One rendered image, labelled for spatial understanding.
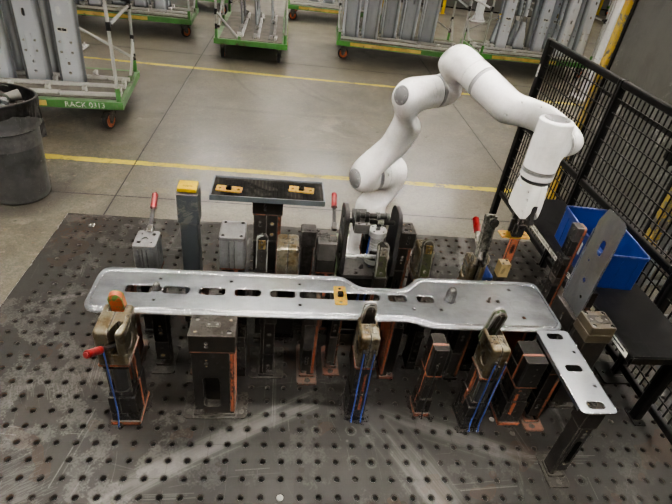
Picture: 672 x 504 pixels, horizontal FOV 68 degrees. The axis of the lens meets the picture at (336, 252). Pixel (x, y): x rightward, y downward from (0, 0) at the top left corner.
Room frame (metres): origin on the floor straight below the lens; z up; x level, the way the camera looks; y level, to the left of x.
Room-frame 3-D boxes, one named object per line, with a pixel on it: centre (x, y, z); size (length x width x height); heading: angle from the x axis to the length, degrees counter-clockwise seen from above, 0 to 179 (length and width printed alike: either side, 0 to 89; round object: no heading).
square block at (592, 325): (1.13, -0.78, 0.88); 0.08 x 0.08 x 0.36; 9
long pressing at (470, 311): (1.13, -0.01, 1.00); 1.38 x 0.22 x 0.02; 99
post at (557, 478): (0.86, -0.70, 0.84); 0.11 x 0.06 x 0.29; 9
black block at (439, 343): (1.01, -0.33, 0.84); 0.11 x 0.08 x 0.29; 9
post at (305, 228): (1.34, 0.10, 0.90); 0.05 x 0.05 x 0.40; 9
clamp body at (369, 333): (0.98, -0.12, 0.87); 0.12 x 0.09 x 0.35; 9
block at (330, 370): (1.16, -0.03, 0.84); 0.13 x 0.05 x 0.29; 9
